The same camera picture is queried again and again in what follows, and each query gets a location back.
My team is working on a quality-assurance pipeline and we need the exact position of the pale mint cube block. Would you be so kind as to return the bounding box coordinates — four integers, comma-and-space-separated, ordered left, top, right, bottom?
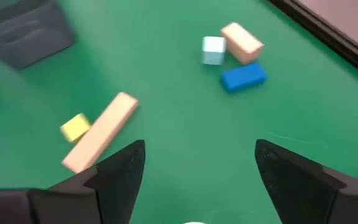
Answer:
201, 35, 227, 66

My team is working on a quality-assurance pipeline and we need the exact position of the short thick peach block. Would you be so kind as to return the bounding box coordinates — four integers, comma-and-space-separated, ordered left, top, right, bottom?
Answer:
220, 21, 265, 65

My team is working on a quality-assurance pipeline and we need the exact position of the dark smoky plastic bin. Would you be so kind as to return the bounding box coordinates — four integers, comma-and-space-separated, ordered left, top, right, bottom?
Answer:
0, 0, 76, 71

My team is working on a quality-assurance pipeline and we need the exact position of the blue rectangular block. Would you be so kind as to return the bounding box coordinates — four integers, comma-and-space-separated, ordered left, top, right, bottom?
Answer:
220, 61, 269, 93

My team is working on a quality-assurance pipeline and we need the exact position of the long peach block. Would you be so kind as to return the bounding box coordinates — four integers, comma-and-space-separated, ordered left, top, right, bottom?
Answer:
61, 91, 140, 174

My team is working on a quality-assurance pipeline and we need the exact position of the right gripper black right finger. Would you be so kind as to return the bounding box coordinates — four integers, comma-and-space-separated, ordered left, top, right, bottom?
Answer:
254, 139, 358, 224

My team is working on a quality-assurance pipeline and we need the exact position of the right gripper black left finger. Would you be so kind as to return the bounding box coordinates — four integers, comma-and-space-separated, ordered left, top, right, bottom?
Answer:
28, 139, 146, 224

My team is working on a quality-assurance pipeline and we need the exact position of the yellow cube block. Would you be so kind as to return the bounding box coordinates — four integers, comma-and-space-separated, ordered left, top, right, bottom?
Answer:
59, 113, 92, 144

